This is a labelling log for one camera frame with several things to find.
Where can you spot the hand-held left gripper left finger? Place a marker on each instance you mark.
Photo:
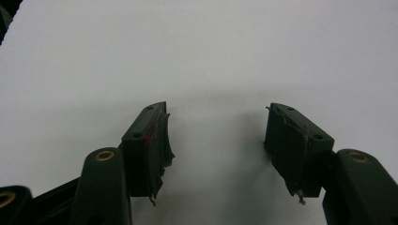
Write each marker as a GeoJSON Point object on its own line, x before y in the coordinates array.
{"type": "Point", "coordinates": [140, 156]}

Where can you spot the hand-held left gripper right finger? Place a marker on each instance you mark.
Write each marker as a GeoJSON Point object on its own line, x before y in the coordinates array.
{"type": "Point", "coordinates": [297, 153]}

